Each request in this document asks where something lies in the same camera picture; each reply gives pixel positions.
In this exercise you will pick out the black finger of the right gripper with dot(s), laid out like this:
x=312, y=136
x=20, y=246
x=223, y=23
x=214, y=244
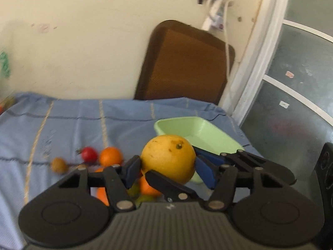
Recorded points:
x=249, y=163
x=172, y=191

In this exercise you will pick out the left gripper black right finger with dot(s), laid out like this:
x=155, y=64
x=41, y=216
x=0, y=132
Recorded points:
x=261, y=206

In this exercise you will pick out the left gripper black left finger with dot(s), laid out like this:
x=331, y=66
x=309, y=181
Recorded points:
x=79, y=207

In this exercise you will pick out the small orange tomato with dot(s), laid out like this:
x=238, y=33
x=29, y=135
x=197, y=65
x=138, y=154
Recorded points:
x=146, y=189

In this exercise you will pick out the large yellow grapefruit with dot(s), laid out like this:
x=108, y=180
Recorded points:
x=170, y=155

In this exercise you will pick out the green tomato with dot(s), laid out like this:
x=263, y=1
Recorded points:
x=137, y=196

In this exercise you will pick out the light green plastic basket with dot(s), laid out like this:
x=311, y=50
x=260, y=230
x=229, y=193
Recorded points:
x=199, y=132

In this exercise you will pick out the brown kiwi fruit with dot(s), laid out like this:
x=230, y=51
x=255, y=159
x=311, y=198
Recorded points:
x=59, y=165

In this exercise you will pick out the red cherry tomato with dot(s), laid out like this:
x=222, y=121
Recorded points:
x=88, y=154

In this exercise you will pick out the large orange tangerine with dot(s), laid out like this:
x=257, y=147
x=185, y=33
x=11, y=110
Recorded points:
x=110, y=156

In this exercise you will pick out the blue striped tablecloth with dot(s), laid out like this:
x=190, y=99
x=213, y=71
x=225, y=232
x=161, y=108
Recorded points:
x=36, y=129

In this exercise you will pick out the brown woven chair back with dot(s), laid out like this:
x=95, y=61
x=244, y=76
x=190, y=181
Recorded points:
x=183, y=61

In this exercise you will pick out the clear plastic bag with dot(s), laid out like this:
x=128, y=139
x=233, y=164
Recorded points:
x=6, y=87

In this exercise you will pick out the white door frame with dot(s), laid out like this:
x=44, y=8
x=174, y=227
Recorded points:
x=246, y=78

